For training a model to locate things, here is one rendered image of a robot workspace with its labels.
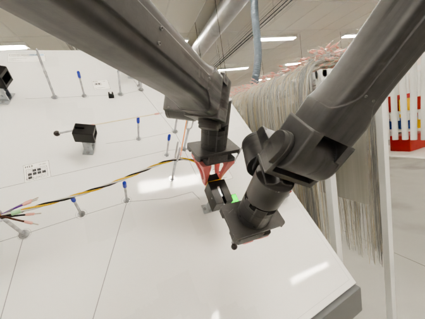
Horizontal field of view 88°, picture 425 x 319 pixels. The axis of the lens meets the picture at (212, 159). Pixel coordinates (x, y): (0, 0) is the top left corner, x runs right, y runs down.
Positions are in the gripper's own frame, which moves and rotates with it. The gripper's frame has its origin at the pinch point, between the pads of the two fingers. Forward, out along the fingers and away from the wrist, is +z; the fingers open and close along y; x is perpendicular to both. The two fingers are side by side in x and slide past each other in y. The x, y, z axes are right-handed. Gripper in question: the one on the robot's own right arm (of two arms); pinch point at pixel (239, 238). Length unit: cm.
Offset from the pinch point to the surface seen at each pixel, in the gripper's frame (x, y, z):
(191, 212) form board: -11.5, 5.8, 5.8
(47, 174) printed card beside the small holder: -28.2, 35.7, 2.8
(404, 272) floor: 25, -161, 105
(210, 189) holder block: -10.9, 2.6, -3.1
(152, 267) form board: -2.2, 17.1, 7.2
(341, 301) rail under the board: 16.9, -21.2, 10.5
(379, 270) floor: 17, -151, 113
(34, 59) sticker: -74, 41, -5
